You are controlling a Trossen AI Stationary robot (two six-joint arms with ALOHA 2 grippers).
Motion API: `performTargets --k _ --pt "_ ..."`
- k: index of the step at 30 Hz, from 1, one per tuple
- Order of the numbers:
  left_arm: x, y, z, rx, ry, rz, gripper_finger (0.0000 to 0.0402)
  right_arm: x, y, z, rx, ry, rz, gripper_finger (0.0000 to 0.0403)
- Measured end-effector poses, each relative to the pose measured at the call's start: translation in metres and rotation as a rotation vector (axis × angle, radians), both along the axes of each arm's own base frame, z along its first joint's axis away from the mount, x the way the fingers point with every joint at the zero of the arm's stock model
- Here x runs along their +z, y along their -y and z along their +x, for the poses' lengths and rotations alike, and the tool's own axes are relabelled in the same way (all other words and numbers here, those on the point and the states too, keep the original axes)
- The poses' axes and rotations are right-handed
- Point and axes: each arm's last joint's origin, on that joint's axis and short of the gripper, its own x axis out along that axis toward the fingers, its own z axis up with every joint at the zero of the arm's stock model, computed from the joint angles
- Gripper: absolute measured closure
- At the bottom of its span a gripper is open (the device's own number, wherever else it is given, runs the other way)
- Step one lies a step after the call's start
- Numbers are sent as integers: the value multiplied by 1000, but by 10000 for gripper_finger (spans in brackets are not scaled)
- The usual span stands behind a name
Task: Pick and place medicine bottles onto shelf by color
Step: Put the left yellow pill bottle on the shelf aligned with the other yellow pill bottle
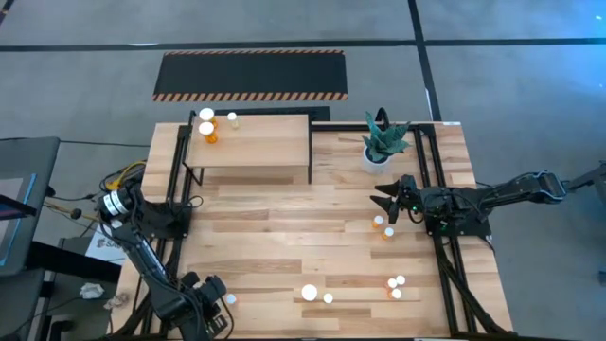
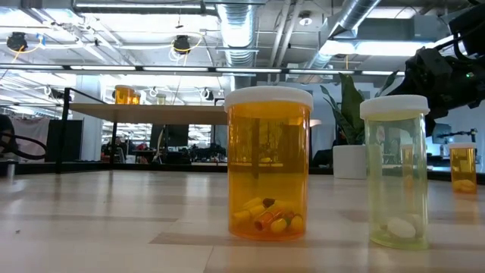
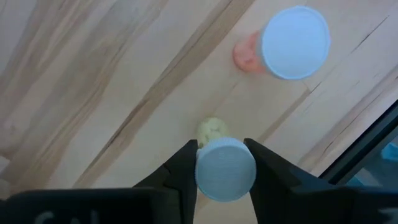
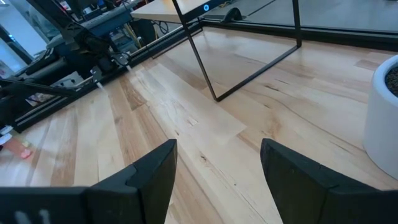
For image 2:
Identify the silver spiral air duct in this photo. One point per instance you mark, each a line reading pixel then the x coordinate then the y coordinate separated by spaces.
pixel 238 38
pixel 352 15

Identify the black chair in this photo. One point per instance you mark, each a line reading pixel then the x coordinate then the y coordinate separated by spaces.
pixel 322 157

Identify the large white cap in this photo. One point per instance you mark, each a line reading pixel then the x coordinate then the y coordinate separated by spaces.
pixel 269 159

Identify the black monitor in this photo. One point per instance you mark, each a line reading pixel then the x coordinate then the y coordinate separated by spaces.
pixel 444 132
pixel 178 134

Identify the black metal shelf frame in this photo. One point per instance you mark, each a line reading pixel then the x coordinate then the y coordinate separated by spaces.
pixel 65 132

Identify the person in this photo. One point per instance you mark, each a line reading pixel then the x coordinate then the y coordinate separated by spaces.
pixel 142 146
pixel 120 147

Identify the green snake plant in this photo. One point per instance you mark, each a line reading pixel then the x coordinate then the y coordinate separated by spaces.
pixel 350 110

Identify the black partition panel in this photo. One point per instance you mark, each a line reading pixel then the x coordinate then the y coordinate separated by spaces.
pixel 64 140

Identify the black LED light bar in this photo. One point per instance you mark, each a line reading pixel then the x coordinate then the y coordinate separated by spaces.
pixel 174 68

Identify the white ceiling sensor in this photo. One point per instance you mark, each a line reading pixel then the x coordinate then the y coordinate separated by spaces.
pixel 305 21

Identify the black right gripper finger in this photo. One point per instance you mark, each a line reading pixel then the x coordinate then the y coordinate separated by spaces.
pixel 430 123
pixel 409 85

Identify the grey hanging cloth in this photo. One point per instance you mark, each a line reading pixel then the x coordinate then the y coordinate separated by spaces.
pixel 32 132

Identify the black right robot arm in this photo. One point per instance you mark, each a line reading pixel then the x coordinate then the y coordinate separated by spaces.
pixel 470 30

